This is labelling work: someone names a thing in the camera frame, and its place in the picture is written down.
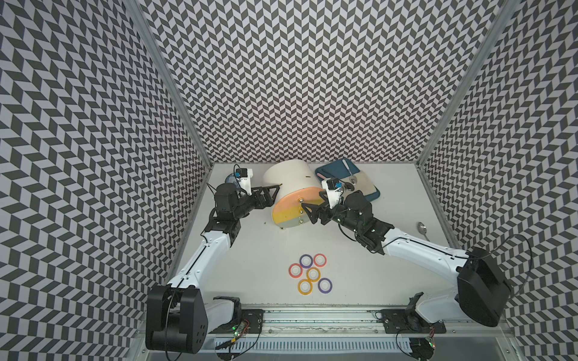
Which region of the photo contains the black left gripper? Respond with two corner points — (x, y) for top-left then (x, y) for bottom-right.
(232, 184), (279, 219)

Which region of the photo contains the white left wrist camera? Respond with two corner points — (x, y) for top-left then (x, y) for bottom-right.
(233, 168), (253, 196)

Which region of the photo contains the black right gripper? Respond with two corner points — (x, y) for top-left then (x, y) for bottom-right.
(301, 191), (361, 234)

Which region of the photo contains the teal tray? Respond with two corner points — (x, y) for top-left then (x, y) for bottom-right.
(315, 158), (381, 202)

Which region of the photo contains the yellow tape roll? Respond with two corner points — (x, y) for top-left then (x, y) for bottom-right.
(306, 267), (321, 283)
(298, 279), (313, 296)

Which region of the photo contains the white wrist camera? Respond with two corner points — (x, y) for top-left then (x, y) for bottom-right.
(233, 168), (253, 196)
(322, 177), (344, 209)

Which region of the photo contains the beige cloth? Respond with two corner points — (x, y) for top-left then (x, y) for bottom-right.
(354, 172), (377, 196)

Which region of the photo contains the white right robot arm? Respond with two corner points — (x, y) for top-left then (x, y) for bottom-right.
(301, 192), (513, 327)

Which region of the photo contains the aluminium front rail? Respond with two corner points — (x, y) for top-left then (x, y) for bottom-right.
(135, 305), (516, 361)

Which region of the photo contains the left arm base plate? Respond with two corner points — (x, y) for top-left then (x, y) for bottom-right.
(210, 308), (265, 335)

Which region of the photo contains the yellow tape roll lower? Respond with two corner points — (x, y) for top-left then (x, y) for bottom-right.
(298, 279), (313, 296)

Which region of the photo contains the yellow tape roll upper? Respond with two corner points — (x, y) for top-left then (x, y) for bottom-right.
(306, 267), (321, 283)

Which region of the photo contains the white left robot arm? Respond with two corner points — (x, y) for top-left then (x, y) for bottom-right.
(144, 183), (280, 353)

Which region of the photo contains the grey bottom drawer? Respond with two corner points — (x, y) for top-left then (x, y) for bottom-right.
(278, 218), (309, 229)

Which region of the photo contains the white handled spoon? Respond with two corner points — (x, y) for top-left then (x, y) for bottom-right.
(342, 159), (358, 187)

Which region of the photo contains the yellow drawer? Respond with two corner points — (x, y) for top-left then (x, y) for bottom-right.
(272, 204), (309, 226)

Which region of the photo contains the red tape roll upper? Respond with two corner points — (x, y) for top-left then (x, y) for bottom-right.
(313, 254), (328, 268)

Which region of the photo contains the purple tape roll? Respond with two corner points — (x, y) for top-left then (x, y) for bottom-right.
(299, 254), (314, 269)
(318, 278), (333, 294)

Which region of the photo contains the red tape roll left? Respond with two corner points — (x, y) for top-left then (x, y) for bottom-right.
(288, 263), (303, 279)

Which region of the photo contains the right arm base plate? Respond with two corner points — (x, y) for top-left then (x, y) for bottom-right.
(378, 308), (447, 335)

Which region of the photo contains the blue floral ceramic bowl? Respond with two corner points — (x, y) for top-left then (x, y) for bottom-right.
(225, 173), (239, 187)

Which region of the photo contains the white drawer cabinet shell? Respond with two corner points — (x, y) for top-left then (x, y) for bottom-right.
(262, 159), (322, 203)

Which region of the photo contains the steel spoon on table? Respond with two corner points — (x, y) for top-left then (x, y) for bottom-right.
(416, 222), (430, 242)

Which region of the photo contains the red tape roll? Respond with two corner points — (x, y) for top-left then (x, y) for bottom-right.
(313, 254), (328, 268)
(288, 263), (303, 279)

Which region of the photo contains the pink top drawer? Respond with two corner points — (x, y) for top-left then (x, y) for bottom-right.
(273, 187), (323, 212)

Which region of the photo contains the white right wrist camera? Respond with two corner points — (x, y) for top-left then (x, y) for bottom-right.
(322, 177), (344, 209)

